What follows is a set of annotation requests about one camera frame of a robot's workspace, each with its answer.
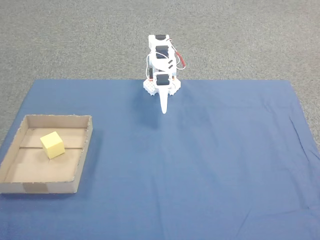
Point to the shallow cardboard box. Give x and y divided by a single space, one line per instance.
37 172

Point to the white perforated base plate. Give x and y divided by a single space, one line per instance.
150 88

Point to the yellow foam block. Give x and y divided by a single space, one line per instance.
53 145

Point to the blue cloth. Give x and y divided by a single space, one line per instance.
187 162

